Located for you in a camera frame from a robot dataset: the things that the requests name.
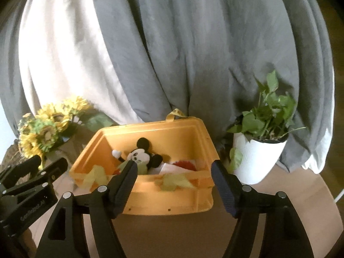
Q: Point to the brown patterned woven mat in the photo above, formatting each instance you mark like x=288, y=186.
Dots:
x=13, y=156

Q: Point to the white pot green plant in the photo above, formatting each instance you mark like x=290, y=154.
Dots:
x=261, y=133

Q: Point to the white sheer curtain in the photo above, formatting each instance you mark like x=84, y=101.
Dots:
x=62, y=55

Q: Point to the sunflower bouquet in grey vase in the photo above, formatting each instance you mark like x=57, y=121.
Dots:
x=55, y=124

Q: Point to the Mickey Mouse plush toy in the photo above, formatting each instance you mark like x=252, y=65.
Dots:
x=141, y=156

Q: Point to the orange plastic storage box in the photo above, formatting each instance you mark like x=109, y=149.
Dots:
x=173, y=156

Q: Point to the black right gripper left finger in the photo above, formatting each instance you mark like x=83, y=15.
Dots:
x=65, y=236

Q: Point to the white floor lamp pole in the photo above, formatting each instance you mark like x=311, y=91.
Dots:
x=339, y=196

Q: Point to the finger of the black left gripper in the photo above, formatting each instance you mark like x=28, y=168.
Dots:
x=14, y=172
x=50, y=174

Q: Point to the grey curtain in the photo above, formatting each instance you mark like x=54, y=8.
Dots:
x=204, y=58

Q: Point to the red fluffy plush toy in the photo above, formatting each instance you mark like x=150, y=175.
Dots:
x=185, y=164

